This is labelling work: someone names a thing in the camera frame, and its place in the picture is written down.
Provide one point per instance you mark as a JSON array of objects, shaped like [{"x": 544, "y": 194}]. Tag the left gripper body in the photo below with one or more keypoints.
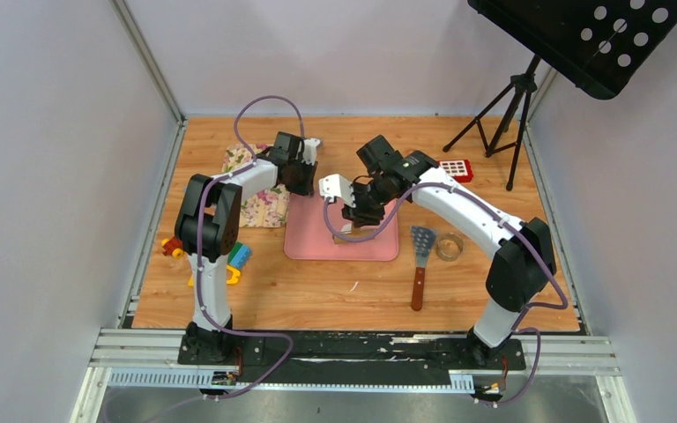
[{"x": 301, "y": 177}]

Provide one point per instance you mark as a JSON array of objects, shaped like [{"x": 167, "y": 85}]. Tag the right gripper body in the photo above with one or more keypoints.
[{"x": 368, "y": 204}]

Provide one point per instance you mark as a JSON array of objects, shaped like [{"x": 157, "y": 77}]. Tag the wooden double-ended roller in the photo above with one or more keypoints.
[{"x": 350, "y": 232}]

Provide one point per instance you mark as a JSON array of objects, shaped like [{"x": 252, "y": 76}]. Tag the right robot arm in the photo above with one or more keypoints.
[{"x": 521, "y": 252}]

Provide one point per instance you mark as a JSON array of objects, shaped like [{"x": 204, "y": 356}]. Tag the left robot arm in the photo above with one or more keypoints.
[{"x": 208, "y": 224}]

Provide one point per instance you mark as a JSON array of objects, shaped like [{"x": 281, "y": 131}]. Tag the floral cutting mat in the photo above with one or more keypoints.
[{"x": 267, "y": 208}]

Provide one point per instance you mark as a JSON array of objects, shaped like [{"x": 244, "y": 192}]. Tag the pink plastic tray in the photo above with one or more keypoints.
[{"x": 308, "y": 238}]

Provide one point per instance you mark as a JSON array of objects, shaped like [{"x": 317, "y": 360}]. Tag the blue green toy brick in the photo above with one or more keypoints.
[{"x": 239, "y": 256}]

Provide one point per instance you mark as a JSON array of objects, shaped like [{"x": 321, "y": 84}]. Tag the red grid box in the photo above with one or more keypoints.
[{"x": 458, "y": 170}]

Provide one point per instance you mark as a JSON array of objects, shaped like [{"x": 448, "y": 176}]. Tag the yellow triangular toy block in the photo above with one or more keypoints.
[{"x": 233, "y": 276}]

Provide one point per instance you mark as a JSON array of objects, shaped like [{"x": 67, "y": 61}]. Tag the red yellow toy piece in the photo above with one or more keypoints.
[{"x": 172, "y": 247}]

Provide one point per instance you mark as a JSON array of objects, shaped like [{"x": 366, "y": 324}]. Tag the black music stand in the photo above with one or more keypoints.
[{"x": 599, "y": 71}]

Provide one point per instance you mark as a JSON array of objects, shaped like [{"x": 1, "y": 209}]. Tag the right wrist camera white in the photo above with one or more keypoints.
[{"x": 334, "y": 187}]

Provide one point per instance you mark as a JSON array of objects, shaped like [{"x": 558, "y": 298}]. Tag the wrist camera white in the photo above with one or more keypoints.
[
  {"x": 310, "y": 149},
  {"x": 334, "y": 187}
]

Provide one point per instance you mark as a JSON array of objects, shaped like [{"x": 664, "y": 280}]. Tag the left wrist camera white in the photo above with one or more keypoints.
[{"x": 310, "y": 149}]

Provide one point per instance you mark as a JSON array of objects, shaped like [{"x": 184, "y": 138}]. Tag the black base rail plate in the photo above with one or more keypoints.
[{"x": 347, "y": 357}]

